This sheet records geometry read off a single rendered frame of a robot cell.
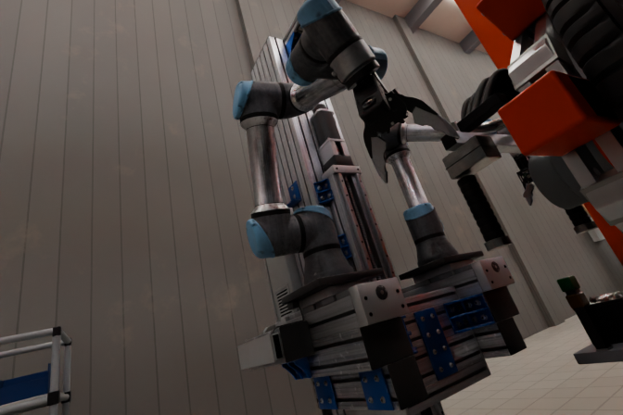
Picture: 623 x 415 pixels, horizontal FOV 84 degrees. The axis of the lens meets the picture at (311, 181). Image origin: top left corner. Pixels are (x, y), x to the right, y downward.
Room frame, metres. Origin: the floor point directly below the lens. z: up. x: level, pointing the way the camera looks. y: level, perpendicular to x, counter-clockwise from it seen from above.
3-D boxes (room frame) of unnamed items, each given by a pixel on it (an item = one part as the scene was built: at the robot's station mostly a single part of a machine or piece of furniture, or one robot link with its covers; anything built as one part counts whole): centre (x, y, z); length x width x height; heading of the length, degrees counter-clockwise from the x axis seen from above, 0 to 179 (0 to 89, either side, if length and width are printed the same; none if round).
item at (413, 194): (1.45, -0.42, 1.19); 0.15 x 0.12 x 0.55; 160
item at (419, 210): (1.33, -0.37, 0.98); 0.13 x 0.12 x 0.14; 160
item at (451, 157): (0.64, -0.32, 0.93); 0.09 x 0.05 x 0.05; 32
